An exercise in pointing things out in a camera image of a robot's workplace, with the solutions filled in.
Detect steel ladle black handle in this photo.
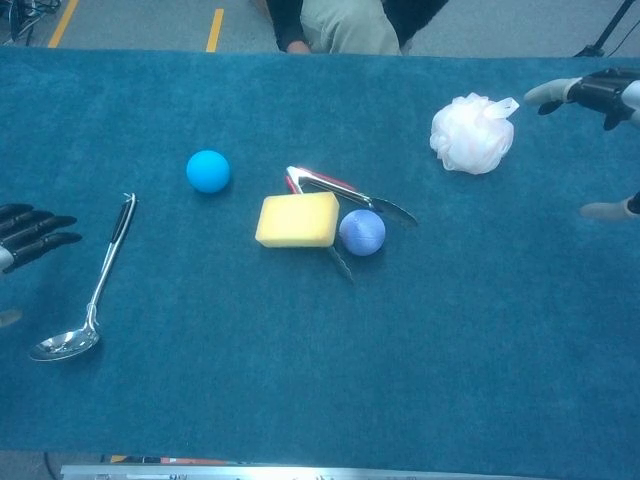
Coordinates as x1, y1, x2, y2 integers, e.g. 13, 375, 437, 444
28, 192, 138, 362

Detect dark blue ball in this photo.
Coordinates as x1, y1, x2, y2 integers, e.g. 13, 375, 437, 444
338, 209, 387, 257

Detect aluminium rail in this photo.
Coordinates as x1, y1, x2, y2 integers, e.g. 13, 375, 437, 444
60, 463, 551, 480

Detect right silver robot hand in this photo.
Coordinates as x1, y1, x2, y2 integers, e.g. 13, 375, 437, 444
523, 67, 640, 220

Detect steel tongs red grips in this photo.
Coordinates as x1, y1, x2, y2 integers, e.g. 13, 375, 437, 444
284, 165, 419, 285

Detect light blue ball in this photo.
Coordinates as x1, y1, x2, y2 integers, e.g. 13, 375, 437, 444
185, 149, 232, 195

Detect tangled floor cables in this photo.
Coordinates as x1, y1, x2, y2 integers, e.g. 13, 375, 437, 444
0, 0, 61, 45

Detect yellow sponge block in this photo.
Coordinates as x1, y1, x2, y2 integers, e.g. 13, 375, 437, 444
254, 191, 341, 249

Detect seated person khaki trousers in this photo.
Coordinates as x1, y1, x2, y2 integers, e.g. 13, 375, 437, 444
264, 0, 451, 56

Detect white mesh bath pouf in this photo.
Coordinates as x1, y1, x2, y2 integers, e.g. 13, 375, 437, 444
429, 93, 521, 176

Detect teal carpet table mat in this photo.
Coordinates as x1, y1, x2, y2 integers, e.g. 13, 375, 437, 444
0, 46, 640, 476

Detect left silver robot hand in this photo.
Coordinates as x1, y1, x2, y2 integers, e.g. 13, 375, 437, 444
0, 203, 84, 329

